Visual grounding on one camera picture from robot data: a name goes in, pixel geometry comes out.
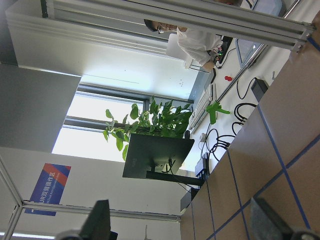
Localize blue red wall sign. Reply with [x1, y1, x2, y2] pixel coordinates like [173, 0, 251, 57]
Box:
[29, 163, 72, 205]

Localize metal rod with claw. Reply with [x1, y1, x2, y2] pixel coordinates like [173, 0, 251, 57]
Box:
[205, 43, 266, 125]

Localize black power adapter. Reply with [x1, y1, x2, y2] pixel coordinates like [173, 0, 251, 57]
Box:
[251, 77, 268, 98]

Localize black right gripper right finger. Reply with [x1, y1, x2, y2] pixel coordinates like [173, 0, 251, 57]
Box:
[250, 198, 320, 240]

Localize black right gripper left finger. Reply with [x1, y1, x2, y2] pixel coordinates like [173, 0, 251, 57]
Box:
[56, 199, 118, 240]

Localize green potted plant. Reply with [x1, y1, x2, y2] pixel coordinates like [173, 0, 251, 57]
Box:
[103, 98, 192, 160]

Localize white keyboard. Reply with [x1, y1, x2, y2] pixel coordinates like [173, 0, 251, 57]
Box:
[188, 83, 217, 131]

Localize person in white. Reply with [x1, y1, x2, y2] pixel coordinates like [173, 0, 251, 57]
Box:
[144, 19, 222, 71]

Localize black computer monitor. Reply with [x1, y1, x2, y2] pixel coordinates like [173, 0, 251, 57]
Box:
[122, 133, 204, 186]

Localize aluminium frame post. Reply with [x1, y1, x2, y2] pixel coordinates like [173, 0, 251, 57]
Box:
[40, 0, 316, 52]

